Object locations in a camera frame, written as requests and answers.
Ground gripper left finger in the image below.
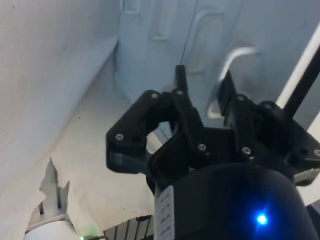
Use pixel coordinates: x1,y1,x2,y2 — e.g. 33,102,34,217
105,64,209,175

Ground black cable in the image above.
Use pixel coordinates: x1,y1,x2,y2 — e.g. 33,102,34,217
283,41,320,119

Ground white chest of drawers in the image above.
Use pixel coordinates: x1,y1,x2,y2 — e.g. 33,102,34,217
112,0,320,141

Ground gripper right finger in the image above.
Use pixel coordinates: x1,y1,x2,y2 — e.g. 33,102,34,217
216,69,320,187

